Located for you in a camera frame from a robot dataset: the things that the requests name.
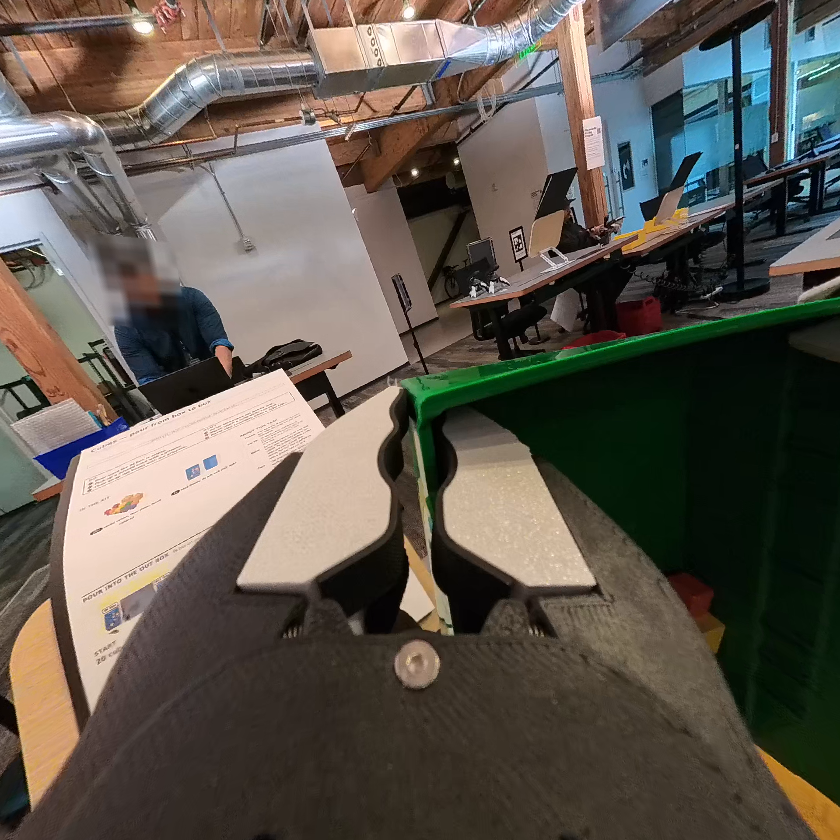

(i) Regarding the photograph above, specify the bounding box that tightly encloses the printed instruction sheet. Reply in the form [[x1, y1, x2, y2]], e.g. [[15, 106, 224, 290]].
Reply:
[[49, 369, 326, 726]]

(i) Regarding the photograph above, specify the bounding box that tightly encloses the dark wooden post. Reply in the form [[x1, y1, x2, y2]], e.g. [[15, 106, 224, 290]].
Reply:
[[768, 0, 791, 168]]

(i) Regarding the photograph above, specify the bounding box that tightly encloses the row of dark desks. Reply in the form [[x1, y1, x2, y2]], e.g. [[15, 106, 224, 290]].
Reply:
[[742, 147, 840, 237]]

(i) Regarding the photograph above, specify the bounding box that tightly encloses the grey-topped desk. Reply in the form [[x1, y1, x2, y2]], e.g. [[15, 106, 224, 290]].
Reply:
[[769, 217, 840, 277]]

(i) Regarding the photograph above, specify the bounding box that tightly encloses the yellow plastic stand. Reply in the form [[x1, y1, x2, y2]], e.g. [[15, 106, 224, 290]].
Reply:
[[613, 209, 690, 253]]

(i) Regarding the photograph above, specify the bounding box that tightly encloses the large smooth metal duct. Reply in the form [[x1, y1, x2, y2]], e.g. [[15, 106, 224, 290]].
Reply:
[[0, 112, 152, 231]]

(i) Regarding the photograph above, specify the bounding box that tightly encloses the metal wall conduit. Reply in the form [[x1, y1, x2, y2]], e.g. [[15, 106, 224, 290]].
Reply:
[[202, 163, 257, 253]]

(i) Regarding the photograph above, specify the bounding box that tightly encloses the black angled board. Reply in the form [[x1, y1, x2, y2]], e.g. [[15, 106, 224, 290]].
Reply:
[[661, 152, 704, 199], [535, 167, 580, 221]]

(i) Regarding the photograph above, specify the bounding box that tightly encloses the black bag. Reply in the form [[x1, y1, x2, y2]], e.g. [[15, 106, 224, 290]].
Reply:
[[246, 339, 324, 375]]

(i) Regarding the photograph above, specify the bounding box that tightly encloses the spiral metal air duct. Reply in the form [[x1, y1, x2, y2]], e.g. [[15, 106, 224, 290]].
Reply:
[[486, 0, 586, 61], [98, 51, 322, 147]]

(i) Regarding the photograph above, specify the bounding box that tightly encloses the tablet on floor stand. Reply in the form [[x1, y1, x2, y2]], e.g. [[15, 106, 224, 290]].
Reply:
[[392, 273, 429, 375]]

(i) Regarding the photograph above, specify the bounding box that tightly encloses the pile of wooden coloured cubes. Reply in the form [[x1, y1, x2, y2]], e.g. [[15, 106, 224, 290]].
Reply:
[[668, 572, 726, 654]]

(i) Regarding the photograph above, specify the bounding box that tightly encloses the blue plastic bin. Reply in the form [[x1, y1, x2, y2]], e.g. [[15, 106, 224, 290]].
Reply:
[[34, 427, 112, 480]]

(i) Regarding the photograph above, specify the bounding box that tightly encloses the wooden post with sign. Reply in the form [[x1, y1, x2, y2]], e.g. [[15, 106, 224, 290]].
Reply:
[[556, 0, 608, 227]]

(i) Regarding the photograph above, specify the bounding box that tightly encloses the light wooden post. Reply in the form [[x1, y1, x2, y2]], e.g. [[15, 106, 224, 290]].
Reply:
[[0, 259, 118, 421]]

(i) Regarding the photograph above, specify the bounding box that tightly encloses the white bubble sheet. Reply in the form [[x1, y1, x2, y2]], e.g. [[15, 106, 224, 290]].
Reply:
[[12, 397, 102, 454]]

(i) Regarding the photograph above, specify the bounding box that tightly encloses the yellow plastic box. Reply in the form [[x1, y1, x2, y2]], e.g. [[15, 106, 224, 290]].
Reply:
[[755, 745, 840, 840]]

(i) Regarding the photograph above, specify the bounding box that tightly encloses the long wooden desk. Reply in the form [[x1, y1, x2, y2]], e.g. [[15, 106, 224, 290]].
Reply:
[[450, 209, 726, 361]]

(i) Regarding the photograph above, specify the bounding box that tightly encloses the wood-edged desk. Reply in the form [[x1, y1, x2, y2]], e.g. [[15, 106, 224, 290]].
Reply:
[[233, 350, 353, 419]]

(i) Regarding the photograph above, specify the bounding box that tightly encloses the rectangular metal duct box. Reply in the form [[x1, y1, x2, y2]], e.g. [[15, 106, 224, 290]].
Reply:
[[307, 20, 503, 99]]

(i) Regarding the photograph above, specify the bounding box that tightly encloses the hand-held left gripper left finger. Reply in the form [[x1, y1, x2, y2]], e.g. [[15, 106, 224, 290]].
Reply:
[[236, 386, 409, 635]]

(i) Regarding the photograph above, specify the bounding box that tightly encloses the green plastic box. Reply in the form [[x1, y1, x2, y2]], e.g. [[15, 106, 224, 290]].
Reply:
[[400, 298, 840, 805]]

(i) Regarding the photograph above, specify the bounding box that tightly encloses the black office chair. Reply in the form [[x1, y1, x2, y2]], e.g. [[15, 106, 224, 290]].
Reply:
[[472, 305, 549, 358]]

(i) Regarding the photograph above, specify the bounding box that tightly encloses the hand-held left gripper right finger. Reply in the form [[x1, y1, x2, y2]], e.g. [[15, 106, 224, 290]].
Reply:
[[432, 407, 598, 634]]

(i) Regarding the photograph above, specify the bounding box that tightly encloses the wooden panel stand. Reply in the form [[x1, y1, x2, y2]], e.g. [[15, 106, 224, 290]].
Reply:
[[528, 210, 571, 271]]

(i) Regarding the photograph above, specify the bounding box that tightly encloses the black laptop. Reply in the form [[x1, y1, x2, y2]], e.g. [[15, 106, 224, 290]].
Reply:
[[138, 356, 234, 416]]

